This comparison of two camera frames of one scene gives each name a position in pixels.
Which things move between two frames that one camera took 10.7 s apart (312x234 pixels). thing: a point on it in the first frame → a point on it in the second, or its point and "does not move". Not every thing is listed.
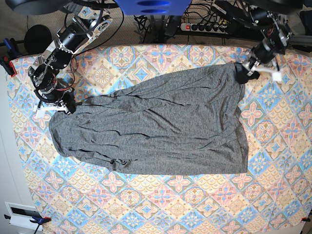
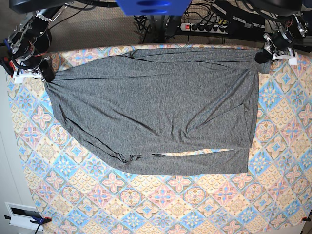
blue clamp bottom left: (36, 220) does not move
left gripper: (55, 99) → (37, 67)
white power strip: (219, 29) does not move
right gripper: (261, 57) → (277, 46)
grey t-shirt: (188, 124) does not move
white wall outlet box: (21, 214) does not move
